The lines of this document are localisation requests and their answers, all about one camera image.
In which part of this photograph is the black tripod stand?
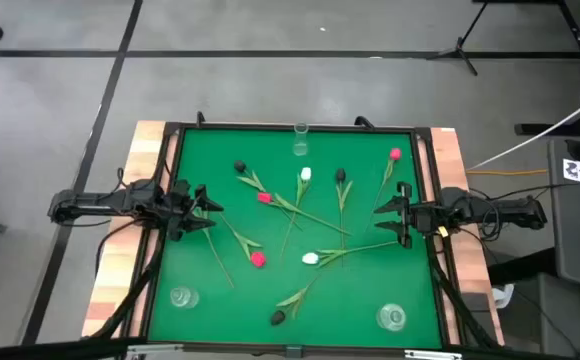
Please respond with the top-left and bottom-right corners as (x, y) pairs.
(425, 1), (491, 77)

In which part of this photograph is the black artificial tulip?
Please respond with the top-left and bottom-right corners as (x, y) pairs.
(333, 167), (355, 267)
(233, 159), (304, 231)
(269, 276), (320, 327)

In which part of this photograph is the black table frame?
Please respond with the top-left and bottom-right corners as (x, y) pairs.
(119, 121), (471, 357)

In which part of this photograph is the white artificial tulip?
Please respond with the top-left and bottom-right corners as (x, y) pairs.
(192, 207), (235, 290)
(279, 166), (313, 264)
(301, 240), (400, 269)

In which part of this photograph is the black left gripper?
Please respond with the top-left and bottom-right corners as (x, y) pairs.
(158, 178), (225, 243)

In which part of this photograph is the white cable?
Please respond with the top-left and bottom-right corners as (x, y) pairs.
(467, 87), (580, 172)

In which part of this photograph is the white plastic object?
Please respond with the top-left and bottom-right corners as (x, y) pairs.
(492, 283), (515, 309)

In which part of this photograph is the green table mat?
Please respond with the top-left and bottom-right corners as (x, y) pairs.
(148, 128), (444, 350)

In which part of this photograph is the black cable bundle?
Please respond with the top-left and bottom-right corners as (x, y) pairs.
(89, 234), (169, 341)
(429, 239), (501, 349)

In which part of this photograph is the red artificial tulip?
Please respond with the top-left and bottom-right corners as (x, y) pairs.
(256, 191), (353, 237)
(218, 213), (268, 270)
(366, 147), (403, 232)

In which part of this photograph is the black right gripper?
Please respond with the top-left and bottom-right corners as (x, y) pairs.
(373, 182), (444, 250)

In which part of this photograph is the silver metal bracket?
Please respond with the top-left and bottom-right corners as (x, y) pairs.
(126, 343), (185, 359)
(403, 349), (464, 360)

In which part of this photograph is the clear glass vase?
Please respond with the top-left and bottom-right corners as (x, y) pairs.
(293, 122), (310, 157)
(169, 285), (201, 310)
(375, 302), (408, 333)

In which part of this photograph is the yellow cable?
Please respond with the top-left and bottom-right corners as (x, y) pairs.
(466, 168), (550, 177)

